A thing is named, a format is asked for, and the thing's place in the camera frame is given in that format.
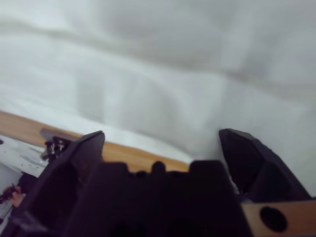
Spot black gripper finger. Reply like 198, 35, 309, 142
218, 128, 312, 204
7, 130, 106, 237

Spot white t-shirt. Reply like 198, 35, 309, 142
0, 0, 316, 198

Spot bystander pale hand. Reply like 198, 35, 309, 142
10, 191, 27, 207

